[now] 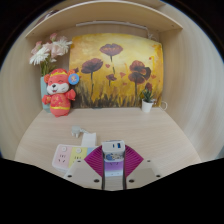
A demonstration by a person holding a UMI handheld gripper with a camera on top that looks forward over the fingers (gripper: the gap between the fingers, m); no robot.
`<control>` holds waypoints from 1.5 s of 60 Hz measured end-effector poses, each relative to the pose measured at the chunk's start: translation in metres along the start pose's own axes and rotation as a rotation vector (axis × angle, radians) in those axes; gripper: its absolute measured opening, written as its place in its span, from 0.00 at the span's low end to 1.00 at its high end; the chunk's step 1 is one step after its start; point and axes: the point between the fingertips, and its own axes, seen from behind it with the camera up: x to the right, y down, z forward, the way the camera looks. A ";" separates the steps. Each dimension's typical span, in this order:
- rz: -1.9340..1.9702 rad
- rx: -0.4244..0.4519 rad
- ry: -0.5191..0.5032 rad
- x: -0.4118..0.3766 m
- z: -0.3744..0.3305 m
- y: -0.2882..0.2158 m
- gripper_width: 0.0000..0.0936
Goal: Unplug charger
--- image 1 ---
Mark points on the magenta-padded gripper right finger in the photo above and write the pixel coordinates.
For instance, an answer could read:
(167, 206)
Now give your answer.
(141, 173)

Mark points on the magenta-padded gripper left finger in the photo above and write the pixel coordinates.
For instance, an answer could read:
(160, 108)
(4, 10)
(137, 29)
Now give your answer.
(85, 173)

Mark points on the white printed charger block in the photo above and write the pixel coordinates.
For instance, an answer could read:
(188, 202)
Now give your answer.
(113, 155)

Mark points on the pastel multicolour power strip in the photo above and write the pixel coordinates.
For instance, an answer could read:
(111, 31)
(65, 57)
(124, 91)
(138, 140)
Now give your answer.
(68, 156)

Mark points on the small green plant white pot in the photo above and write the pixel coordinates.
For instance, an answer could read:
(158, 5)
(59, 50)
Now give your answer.
(147, 105)

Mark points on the red plush mascot toy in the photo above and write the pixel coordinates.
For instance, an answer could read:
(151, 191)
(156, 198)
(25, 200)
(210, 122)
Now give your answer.
(59, 96)

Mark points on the pale blue flower vase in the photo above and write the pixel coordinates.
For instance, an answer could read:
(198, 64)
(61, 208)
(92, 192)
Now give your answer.
(43, 96)

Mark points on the yellow poppy flower painting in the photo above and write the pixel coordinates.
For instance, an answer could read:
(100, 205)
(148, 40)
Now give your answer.
(116, 70)

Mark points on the pink white flower bouquet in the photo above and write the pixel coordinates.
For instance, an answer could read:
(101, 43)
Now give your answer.
(46, 51)

